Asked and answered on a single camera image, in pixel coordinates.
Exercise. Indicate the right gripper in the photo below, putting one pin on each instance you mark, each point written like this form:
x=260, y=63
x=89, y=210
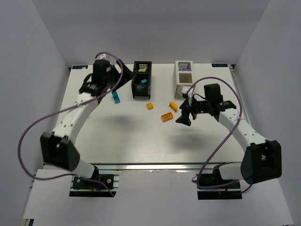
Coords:
x=191, y=109

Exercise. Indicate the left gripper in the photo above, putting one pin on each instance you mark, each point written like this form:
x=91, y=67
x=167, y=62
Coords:
x=118, y=76

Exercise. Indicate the cyan lego brick pair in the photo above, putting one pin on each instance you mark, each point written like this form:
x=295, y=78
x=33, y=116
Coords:
x=115, y=97

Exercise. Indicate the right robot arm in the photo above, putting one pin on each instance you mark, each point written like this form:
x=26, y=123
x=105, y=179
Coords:
x=262, y=159

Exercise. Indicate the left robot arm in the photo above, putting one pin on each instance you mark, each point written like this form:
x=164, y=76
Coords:
x=58, y=146

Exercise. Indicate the yellow curved lego brick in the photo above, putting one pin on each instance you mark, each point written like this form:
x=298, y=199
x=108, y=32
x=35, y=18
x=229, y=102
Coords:
x=173, y=106

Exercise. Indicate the black slotted container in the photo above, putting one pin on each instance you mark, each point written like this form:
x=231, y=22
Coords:
x=138, y=89

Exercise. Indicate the orange long lego brick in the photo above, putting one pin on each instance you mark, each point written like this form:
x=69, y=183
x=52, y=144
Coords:
x=167, y=116

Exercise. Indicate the yellow square lego brick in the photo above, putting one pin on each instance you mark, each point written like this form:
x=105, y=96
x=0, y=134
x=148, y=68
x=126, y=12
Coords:
x=149, y=106

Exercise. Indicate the white slotted container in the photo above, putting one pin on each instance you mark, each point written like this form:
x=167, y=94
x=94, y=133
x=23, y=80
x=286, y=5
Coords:
x=182, y=78

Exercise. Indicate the xdof logo sticker left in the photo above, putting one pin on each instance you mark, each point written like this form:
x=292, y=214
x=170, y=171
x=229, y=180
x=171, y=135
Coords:
x=79, y=67

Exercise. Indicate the xdof logo sticker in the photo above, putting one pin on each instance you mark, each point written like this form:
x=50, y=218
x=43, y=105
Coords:
x=79, y=67
x=219, y=65

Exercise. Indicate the xdof logo sticker right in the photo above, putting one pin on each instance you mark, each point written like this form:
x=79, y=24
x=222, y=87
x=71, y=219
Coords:
x=219, y=65

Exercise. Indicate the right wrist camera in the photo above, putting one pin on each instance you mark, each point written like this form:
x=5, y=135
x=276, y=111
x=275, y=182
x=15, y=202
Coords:
x=187, y=92

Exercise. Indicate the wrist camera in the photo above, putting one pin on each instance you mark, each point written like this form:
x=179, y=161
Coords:
x=187, y=92
x=103, y=56

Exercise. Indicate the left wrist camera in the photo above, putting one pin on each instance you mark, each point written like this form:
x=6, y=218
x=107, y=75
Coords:
x=103, y=56

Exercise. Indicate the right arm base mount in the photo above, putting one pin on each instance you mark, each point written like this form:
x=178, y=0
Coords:
x=227, y=192

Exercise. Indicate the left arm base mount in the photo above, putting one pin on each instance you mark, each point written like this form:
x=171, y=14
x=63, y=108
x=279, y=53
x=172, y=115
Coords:
x=107, y=188

